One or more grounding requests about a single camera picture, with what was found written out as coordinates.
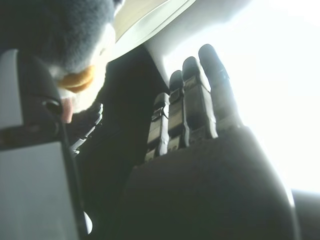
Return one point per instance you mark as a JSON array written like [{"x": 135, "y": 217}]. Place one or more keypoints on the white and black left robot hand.
[{"x": 212, "y": 187}]

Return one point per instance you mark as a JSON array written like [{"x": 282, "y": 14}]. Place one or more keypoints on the grey plush penguin toy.
[{"x": 75, "y": 37}]

